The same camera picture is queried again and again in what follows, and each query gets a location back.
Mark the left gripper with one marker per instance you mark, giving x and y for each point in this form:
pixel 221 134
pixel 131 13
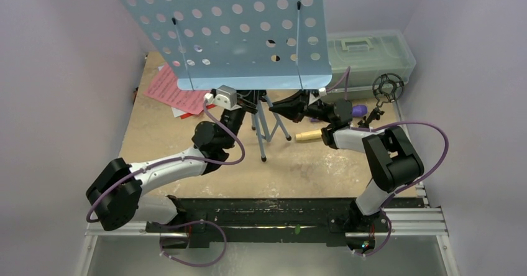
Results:
pixel 247 97

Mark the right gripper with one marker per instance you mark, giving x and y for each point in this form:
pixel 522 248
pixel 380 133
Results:
pixel 309 108

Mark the cream recorder flute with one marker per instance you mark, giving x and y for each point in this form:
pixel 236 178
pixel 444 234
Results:
pixel 308 135

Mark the purple microphone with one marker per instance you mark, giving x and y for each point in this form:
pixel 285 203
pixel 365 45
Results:
pixel 359 110

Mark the light blue music stand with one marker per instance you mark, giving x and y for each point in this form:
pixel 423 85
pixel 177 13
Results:
pixel 241 44

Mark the pink sheet music page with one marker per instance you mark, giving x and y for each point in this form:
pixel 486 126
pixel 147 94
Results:
pixel 151 92

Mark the black tripod microphone stand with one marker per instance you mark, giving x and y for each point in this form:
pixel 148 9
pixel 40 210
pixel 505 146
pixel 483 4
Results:
pixel 387 88

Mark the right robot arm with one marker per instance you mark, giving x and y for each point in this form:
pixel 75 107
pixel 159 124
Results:
pixel 392 159

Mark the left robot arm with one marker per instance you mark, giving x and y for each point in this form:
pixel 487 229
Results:
pixel 118 192

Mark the translucent green storage box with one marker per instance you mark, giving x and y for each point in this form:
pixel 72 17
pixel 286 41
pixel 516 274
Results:
pixel 358 58

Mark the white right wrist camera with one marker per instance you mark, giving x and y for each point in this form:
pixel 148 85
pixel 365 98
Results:
pixel 315 95

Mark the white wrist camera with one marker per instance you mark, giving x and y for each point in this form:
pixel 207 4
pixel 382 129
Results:
pixel 224 97
pixel 315 95

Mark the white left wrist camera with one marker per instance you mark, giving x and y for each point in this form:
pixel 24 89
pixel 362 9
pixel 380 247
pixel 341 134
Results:
pixel 224 97

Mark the black mounting rail base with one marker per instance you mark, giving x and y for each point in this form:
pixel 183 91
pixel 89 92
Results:
pixel 332 221

